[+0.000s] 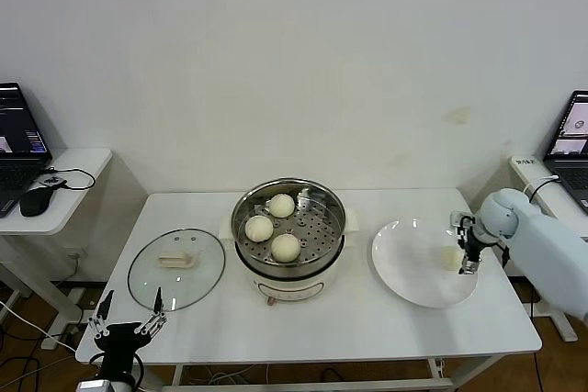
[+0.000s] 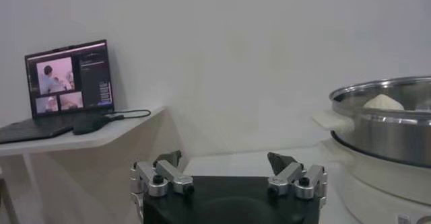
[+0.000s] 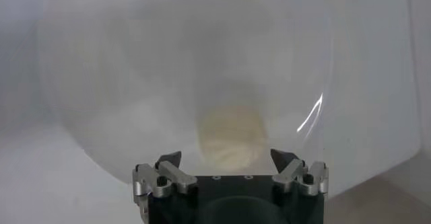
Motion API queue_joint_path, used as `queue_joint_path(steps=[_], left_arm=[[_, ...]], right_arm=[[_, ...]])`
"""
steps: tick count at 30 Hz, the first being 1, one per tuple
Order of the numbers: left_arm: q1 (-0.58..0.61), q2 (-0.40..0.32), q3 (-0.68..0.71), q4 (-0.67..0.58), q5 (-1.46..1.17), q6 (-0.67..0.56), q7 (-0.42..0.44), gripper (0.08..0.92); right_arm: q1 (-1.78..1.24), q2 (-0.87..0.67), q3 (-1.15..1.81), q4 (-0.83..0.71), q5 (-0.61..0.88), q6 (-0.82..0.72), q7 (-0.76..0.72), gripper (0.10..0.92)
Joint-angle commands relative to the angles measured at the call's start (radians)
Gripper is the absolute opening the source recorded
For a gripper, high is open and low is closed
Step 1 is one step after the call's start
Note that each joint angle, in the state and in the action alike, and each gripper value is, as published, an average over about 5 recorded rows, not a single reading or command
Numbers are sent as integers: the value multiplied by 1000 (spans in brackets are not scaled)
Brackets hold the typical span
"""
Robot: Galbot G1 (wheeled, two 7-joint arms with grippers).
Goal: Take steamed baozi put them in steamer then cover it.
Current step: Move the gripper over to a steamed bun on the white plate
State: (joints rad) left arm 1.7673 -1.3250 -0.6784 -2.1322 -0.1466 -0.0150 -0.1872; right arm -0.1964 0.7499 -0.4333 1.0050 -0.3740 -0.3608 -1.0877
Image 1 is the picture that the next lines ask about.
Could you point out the white side table with label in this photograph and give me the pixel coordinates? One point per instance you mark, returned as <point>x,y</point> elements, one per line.
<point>528,176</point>

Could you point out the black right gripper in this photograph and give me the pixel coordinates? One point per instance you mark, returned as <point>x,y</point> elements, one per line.
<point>475,240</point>

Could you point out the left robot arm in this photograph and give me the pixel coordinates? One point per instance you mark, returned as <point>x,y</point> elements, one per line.
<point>115,383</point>

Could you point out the white electric cooker base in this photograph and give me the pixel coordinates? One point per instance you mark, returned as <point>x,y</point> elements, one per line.
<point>294,291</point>

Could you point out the small black usb hub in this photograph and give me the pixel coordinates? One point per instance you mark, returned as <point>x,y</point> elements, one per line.
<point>51,182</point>

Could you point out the stainless steel steamer basket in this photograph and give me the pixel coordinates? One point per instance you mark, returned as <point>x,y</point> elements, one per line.
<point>321,245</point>

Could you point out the black computer mouse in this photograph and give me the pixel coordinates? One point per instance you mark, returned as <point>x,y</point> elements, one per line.
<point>36,201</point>

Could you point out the white wall socket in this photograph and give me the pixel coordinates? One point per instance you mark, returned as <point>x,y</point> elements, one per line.
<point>75,254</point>

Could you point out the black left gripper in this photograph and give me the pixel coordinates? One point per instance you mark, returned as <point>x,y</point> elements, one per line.
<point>120,339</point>

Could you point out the white side table with mouse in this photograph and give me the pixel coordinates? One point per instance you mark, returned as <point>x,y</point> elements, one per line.
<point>78,167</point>

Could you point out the grey laptop with camera views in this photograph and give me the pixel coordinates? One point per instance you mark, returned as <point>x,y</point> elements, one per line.
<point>569,135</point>

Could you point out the black laptop with dark screen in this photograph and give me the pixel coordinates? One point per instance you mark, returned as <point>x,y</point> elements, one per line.
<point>18,135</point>

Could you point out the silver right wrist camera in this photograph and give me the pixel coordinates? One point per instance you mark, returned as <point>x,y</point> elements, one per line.
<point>457,219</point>

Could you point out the white main table frame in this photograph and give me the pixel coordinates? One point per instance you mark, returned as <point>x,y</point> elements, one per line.
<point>376,383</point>

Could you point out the white round plate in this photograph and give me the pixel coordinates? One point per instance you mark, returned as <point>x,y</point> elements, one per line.
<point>404,272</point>

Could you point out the white steamed baozi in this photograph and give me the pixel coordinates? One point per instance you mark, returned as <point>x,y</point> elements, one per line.
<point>258,228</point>
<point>281,205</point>
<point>449,259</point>
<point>286,248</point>

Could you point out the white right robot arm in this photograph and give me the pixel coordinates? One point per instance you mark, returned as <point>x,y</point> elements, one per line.
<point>542,245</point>

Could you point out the white floor power strip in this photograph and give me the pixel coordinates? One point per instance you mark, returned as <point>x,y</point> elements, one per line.
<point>55,342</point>

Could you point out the white paper label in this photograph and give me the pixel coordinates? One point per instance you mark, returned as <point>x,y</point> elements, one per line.
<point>525,162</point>

